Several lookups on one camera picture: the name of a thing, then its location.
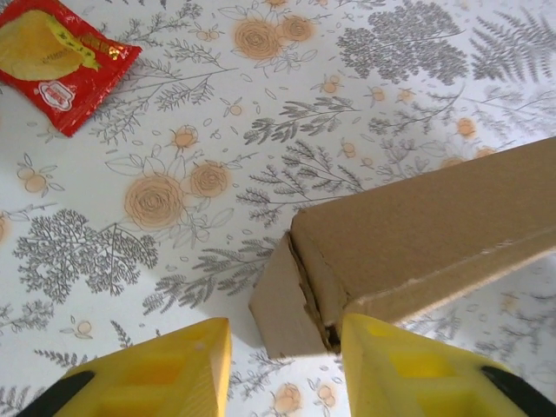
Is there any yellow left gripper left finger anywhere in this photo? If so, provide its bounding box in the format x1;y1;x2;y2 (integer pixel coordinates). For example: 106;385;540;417
25;316;232;417

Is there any red snack packet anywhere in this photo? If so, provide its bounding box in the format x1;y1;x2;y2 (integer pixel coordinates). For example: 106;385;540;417
0;0;143;138

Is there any brown cardboard box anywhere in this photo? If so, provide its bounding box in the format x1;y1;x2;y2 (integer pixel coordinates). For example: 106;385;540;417
248;136;556;360

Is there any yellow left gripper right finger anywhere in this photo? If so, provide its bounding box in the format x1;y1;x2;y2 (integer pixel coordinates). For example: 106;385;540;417
341;313;553;417

